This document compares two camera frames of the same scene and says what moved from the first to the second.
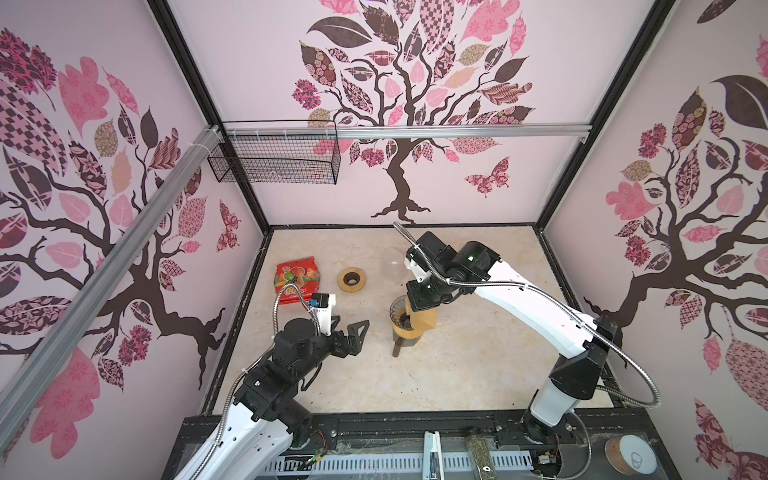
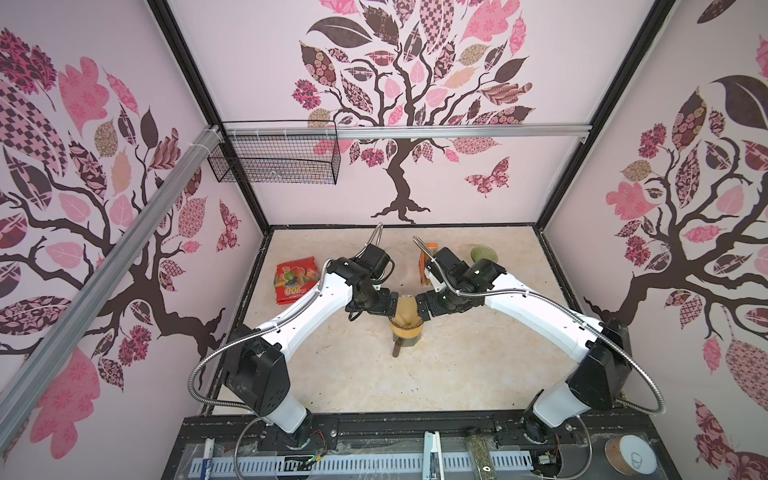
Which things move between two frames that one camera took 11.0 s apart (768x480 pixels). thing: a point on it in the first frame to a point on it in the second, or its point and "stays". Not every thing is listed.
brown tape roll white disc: [630, 455] stays
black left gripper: [355, 343] to [380, 307]
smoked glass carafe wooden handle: [397, 346] stays
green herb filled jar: [481, 457] stays
